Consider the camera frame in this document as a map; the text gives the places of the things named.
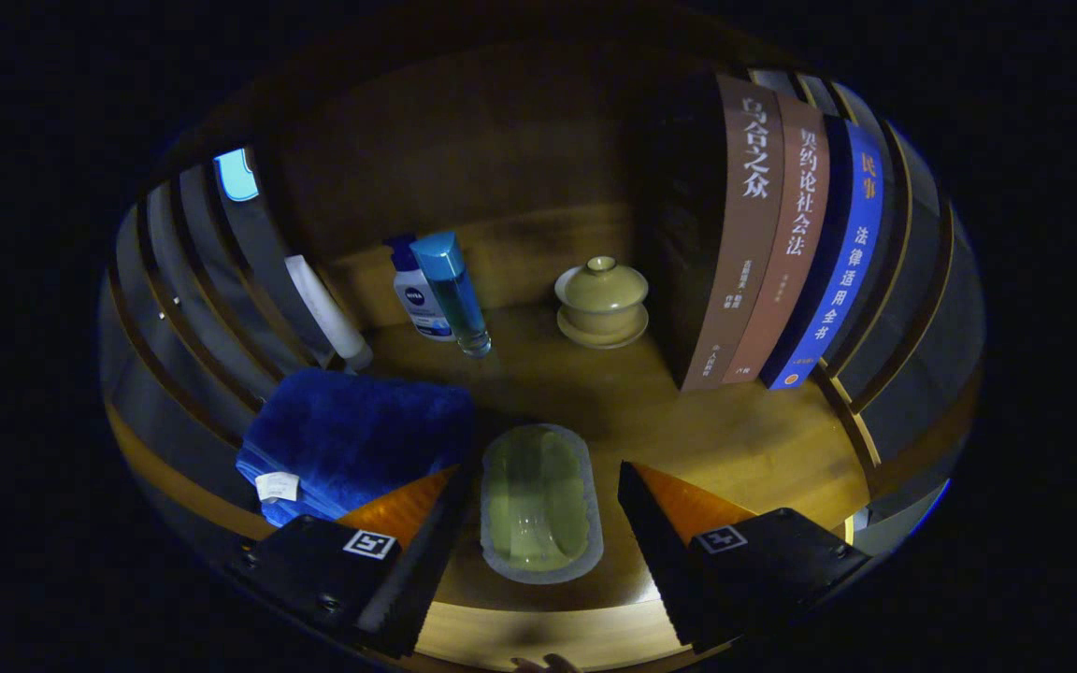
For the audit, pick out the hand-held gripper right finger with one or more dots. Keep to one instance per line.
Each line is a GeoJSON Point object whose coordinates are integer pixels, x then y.
{"type": "Point", "coordinates": [660, 565]}

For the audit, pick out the beige lidded teacup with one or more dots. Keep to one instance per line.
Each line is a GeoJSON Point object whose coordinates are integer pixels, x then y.
{"type": "Point", "coordinates": [601, 294]}

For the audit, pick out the wooden cabinet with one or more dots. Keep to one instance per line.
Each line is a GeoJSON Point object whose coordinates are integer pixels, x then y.
{"type": "Point", "coordinates": [520, 150]}

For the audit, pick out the dark brown book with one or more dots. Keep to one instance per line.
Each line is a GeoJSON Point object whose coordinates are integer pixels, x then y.
{"type": "Point", "coordinates": [735, 252]}

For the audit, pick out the reddish brown book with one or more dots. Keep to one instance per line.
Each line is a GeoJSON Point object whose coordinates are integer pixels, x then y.
{"type": "Point", "coordinates": [791, 252]}

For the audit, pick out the yellow-green scrub brush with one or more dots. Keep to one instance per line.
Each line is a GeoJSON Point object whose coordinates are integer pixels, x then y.
{"type": "Point", "coordinates": [538, 505]}

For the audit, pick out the teal bottle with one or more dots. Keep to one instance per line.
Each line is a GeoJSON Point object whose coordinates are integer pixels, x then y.
{"type": "Point", "coordinates": [454, 290]}

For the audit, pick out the beige saucer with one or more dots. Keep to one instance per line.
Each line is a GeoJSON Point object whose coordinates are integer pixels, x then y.
{"type": "Point", "coordinates": [602, 340]}

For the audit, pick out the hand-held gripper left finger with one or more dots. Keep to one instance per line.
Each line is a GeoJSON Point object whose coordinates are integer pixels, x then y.
{"type": "Point", "coordinates": [422, 565]}

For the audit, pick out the blue book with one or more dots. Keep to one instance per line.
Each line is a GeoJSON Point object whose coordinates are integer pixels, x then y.
{"type": "Point", "coordinates": [842, 271]}

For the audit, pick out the blue towel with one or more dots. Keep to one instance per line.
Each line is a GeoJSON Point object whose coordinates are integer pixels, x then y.
{"type": "Point", "coordinates": [351, 430]}

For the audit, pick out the white tube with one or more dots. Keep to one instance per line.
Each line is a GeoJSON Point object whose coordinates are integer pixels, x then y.
{"type": "Point", "coordinates": [328, 313]}

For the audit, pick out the wooden countertop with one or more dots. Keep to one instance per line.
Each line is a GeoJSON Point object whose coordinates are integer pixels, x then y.
{"type": "Point", "coordinates": [651, 421]}

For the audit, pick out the white blue lotion bottle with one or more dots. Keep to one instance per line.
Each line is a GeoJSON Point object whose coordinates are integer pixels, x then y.
{"type": "Point", "coordinates": [412, 299]}

